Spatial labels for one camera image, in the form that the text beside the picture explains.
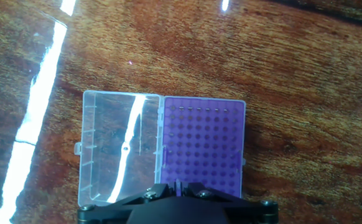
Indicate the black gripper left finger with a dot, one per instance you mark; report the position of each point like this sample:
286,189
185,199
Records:
156,189

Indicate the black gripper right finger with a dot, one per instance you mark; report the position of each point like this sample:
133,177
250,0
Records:
196,189

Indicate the clear small pipette tip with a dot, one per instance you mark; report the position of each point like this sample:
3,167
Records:
178,187

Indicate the tall purple pipette tip box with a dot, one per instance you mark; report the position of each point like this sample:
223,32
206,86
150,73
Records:
199,140

